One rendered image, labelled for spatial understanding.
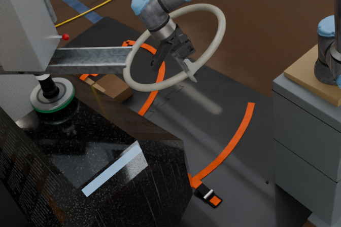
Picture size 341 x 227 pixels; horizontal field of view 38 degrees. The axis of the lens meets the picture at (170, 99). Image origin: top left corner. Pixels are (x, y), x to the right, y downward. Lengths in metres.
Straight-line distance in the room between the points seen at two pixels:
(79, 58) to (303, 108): 1.03
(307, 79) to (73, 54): 1.06
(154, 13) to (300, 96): 0.88
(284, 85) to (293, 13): 1.84
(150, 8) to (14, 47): 0.73
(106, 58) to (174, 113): 1.23
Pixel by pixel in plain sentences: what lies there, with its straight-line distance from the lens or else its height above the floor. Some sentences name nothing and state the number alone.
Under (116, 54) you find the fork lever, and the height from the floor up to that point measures 1.09.
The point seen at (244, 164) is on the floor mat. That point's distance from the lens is 3.08.
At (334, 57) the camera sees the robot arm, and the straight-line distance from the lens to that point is 2.01.
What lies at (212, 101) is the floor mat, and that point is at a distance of 3.43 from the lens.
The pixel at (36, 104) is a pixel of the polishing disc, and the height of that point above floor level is 0.89.
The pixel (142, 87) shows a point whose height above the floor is 1.17.
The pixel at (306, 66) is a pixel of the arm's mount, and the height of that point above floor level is 0.88.
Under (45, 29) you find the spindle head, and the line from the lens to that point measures 2.25.
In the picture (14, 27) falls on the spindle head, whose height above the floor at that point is 1.38.
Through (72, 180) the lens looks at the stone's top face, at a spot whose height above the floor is 0.83.
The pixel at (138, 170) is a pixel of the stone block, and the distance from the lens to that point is 2.23.
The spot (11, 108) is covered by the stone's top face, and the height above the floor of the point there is 0.83.
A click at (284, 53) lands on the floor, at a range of 3.76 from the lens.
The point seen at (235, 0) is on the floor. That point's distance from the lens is 4.31.
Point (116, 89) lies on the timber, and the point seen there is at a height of 0.10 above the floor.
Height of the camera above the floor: 2.51
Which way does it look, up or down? 46 degrees down
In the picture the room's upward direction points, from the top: 13 degrees counter-clockwise
